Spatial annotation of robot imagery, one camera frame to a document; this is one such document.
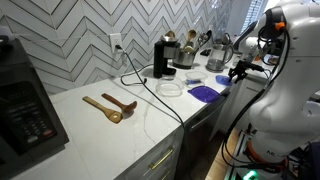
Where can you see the gold drawer handle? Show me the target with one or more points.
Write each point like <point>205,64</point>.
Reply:
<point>154,165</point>

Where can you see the dark purple container lid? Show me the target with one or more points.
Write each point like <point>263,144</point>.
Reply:
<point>204,94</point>

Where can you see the black microwave oven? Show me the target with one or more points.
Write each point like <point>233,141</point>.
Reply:
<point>30,129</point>

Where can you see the steel utensil holder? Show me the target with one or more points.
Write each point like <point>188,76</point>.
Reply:
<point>184,58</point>

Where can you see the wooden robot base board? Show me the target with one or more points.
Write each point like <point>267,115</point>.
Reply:
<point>218,167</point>

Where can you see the glass kettle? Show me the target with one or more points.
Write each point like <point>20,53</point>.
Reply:
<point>219,56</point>

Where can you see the wooden spoon in holder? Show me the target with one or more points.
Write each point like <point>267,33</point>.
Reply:
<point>190,36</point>

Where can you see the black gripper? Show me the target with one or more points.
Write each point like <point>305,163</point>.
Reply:
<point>239,72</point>

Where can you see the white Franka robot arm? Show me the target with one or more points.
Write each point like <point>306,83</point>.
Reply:
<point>282,114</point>

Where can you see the light blue container lid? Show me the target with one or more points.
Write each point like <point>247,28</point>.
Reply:
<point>223,80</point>

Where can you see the white wall outlet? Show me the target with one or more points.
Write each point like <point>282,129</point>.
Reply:
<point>116,42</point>

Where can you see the light wooden slotted spatula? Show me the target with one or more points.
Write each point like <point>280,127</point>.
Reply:
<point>112,115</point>

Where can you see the black coffee grinder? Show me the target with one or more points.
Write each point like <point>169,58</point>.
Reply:
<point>164,49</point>

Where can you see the dark wooden spoon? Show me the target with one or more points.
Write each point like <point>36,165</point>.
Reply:
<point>125,108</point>

